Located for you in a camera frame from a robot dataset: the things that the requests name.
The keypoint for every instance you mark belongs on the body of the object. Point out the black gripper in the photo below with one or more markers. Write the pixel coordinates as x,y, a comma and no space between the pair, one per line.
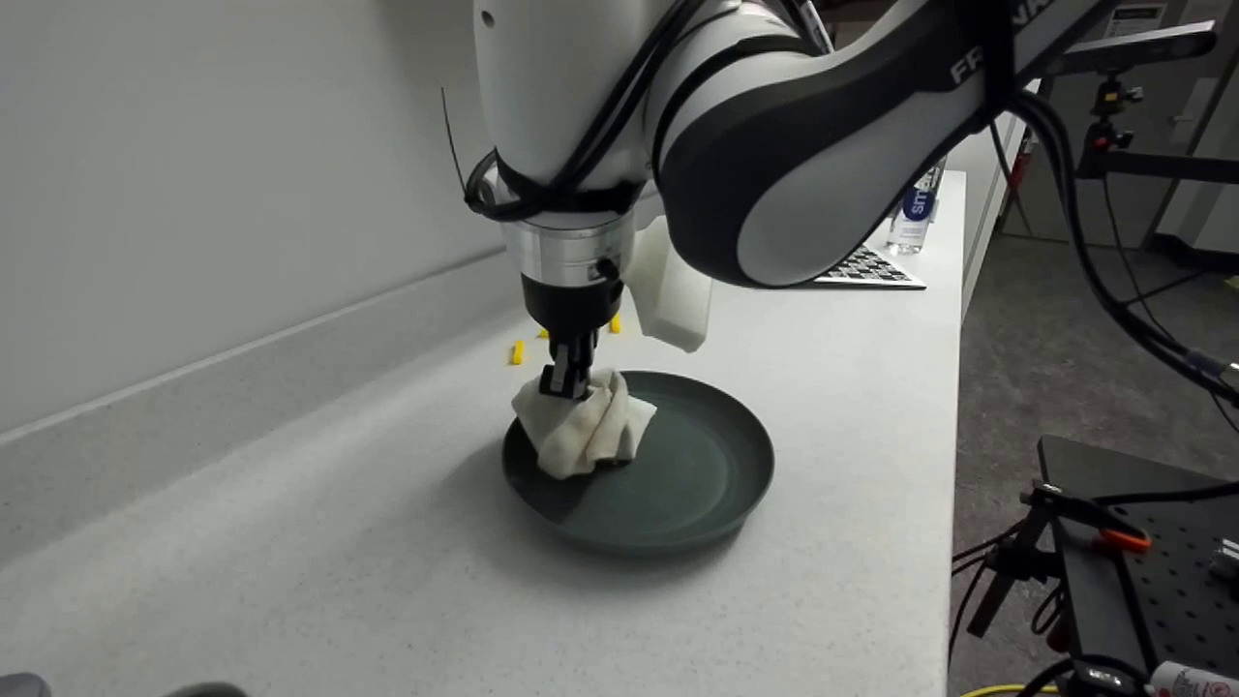
569,313

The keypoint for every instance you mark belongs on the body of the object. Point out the cream cloth towel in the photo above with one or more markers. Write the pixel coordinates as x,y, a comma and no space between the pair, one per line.
584,433

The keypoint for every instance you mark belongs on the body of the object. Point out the dark green round plate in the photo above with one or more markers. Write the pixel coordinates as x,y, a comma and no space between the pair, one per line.
698,480

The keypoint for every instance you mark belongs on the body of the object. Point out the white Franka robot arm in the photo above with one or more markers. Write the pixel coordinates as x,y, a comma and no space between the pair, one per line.
800,156

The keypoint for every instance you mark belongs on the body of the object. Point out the small yellow piece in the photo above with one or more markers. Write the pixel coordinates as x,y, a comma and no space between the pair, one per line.
515,353
540,334
614,323

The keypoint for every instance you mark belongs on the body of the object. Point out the white and blue container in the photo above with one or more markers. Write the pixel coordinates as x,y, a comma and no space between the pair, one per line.
917,214

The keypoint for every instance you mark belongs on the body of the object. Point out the black breadboard table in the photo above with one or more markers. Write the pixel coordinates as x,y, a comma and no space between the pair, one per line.
1162,593

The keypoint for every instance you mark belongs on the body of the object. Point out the white item with label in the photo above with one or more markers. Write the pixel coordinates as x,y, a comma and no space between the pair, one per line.
1192,682

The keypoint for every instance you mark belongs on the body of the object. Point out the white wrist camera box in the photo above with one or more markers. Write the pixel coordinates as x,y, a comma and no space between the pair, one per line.
675,304

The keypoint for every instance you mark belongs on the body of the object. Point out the black clamp mount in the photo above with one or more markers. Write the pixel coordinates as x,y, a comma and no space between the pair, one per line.
1021,563

